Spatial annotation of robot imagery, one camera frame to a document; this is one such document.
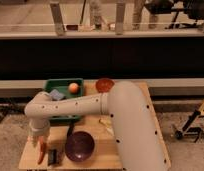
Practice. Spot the yellow black stand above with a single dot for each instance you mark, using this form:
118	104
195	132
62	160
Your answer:
188	129

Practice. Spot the black utensil handle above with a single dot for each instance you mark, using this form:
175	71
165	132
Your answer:
70	129

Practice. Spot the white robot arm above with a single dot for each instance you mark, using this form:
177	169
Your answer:
136	131

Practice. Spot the green plastic tray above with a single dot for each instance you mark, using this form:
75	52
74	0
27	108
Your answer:
62	86

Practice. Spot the orange peach ball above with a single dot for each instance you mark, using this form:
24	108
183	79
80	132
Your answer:
73	87

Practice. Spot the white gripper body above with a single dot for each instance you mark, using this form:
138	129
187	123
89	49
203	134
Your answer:
38	134

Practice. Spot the blue grey sponge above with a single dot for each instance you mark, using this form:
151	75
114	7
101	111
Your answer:
56	95

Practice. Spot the small dark metal block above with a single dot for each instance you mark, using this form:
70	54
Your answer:
54	157

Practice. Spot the purple bowl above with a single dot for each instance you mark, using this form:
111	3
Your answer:
79	146

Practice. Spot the red orange bowl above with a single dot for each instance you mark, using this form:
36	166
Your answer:
104	85

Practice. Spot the wooden table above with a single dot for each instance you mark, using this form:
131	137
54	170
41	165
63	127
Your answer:
105	155

